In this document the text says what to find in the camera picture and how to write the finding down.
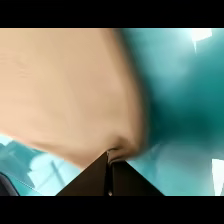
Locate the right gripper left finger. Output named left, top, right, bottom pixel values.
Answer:
left=55, top=151, right=109, bottom=197

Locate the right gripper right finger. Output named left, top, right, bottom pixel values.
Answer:
left=110, top=160, right=165, bottom=197

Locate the beige garment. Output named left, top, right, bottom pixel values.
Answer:
left=0, top=28, right=150, bottom=170

